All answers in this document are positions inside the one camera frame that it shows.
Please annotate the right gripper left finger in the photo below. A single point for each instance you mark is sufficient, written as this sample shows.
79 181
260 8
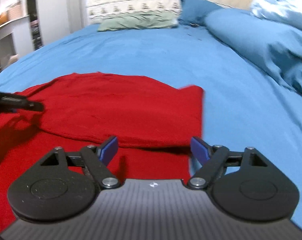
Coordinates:
63 184

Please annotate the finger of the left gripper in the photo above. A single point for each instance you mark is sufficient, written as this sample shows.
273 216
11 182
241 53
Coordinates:
9 102

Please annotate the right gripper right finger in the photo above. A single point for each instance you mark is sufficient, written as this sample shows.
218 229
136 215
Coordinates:
245 185

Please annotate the red knit garment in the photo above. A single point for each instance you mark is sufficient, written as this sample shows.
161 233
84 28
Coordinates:
153 122

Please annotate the white shelf unit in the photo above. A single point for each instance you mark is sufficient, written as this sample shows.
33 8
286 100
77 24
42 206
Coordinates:
15 36

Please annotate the blue bed sheet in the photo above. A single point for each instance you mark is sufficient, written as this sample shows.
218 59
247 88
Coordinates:
243 106

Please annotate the white wardrobe cabinet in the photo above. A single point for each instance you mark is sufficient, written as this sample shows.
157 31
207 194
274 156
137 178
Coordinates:
55 19

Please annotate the cream patterned pillow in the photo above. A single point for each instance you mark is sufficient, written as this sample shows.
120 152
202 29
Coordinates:
99 11

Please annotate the blue rolled duvet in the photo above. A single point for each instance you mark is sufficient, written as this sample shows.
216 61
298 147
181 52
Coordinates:
275 48

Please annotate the green pillow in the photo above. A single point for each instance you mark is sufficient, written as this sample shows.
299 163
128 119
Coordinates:
144 20

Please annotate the blue pillow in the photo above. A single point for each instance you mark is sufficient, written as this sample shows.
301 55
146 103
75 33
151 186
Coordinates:
194 12

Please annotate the light blue satin blanket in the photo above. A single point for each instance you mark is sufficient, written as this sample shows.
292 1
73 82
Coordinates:
284 11

